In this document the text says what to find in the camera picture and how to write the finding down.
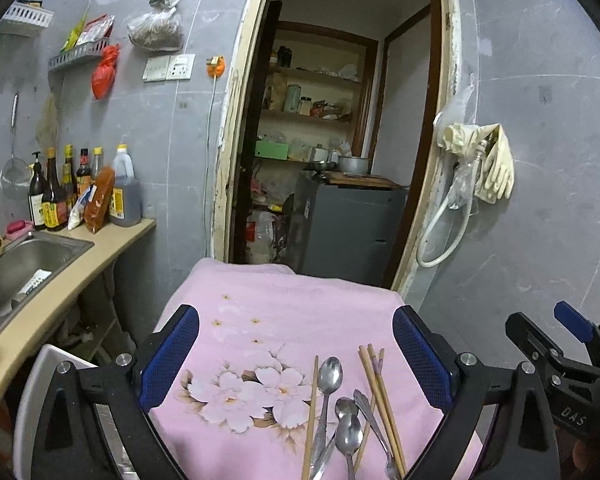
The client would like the metal cooking pot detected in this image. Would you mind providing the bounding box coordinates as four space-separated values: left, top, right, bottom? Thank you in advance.
336 155 370 175

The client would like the wooden board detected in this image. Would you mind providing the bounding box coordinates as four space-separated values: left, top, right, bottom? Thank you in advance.
320 170 406 190

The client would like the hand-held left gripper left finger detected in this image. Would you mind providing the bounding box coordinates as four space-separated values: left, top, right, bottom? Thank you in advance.
31 304 201 480

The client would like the beige mesh bag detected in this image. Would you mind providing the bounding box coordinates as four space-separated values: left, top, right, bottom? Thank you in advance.
35 92 61 148

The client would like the large metal spoon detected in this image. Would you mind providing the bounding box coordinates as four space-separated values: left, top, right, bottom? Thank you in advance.
312 356 344 461

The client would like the small white bag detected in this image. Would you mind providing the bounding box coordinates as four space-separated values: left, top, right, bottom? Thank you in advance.
67 195 93 231

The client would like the white switch panel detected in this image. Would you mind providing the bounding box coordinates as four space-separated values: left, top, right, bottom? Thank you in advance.
142 53 196 82

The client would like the large dark liquid jug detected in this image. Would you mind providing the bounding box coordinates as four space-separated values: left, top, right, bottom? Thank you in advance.
111 144 142 227

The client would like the red plastic bag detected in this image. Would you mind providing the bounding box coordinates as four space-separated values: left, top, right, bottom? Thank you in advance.
91 45 121 100

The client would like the white wall basket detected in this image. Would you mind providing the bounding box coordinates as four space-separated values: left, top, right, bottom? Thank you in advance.
0 2 55 38

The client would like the white hose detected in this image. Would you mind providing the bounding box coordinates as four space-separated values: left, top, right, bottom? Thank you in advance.
416 142 488 267

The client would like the grey cabinet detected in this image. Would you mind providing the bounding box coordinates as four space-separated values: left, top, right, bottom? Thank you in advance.
285 170 410 286

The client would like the metal mesh strainer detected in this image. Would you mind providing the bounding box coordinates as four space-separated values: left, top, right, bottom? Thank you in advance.
0 92 32 193

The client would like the dark soy sauce bottle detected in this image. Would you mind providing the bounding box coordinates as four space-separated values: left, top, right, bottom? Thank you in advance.
41 147 68 232

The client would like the red white packet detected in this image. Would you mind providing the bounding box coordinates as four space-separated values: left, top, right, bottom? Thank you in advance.
75 14 116 46

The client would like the green box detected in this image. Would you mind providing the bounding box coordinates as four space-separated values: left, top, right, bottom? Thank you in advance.
255 139 291 160

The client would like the dark pump bottle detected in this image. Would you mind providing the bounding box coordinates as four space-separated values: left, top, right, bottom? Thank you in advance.
27 151 48 228

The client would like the beige kitchen counter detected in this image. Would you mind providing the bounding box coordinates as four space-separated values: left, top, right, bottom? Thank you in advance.
0 217 157 436

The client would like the red chili powder bag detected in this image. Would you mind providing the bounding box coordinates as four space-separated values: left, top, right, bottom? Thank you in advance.
84 166 116 233

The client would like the cream rubber glove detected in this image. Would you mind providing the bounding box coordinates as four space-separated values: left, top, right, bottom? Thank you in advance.
475 125 515 205
442 122 486 153

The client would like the clear bag of dried goods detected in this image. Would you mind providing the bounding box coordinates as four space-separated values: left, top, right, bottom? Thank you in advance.
126 0 188 53

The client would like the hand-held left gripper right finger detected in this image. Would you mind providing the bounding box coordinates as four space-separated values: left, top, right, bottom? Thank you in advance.
392 305 562 480

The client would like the wooden shelf unit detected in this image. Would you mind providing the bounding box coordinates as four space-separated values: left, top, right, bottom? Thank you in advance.
260 20 381 166

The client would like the stainless steel sink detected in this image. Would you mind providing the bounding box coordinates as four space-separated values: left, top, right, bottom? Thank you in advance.
0 232 95 338

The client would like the pink floral tablecloth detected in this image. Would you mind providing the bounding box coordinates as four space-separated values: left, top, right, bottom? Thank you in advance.
147 258 486 480

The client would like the yellow cap sauce bottle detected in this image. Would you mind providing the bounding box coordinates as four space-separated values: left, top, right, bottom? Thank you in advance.
62 144 78 211

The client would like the black cap sauce bottle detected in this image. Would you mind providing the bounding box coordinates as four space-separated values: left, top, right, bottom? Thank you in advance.
76 148 93 196

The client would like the white hanging cable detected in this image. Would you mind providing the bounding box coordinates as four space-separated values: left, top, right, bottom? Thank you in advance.
203 77 218 258

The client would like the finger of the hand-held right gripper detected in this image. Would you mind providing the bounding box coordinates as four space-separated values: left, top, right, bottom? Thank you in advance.
554 301 600 377
505 311 567 377

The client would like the dark wooden door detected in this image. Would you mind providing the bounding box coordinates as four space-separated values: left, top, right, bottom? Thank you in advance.
230 0 283 263

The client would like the white plastic bag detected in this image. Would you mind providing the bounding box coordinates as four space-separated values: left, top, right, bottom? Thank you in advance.
245 210 276 263

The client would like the grey wall rack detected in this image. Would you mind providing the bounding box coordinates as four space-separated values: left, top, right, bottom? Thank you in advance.
47 40 112 73

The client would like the clear plastic bag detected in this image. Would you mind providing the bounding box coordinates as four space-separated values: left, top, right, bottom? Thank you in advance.
447 160 478 211

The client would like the metal fork scalloped handle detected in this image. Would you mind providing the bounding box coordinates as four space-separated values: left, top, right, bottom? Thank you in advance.
354 389 401 480

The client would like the yellow green packet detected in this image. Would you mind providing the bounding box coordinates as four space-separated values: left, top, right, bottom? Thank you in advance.
62 22 88 53

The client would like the beige door frame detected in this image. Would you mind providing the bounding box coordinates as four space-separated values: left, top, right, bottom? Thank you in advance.
211 0 463 293

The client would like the pink soap dish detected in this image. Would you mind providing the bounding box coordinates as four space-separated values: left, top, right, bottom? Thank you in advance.
6 220 35 240

